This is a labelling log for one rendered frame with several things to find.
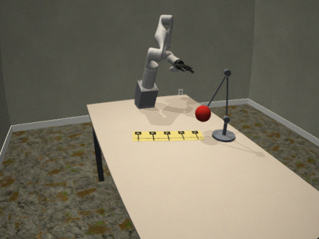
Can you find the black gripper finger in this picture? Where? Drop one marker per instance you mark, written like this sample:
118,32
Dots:
189,69
180,68

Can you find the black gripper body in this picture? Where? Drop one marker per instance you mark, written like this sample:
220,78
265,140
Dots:
179,62

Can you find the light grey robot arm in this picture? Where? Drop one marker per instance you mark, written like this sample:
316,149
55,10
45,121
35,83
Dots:
162,38

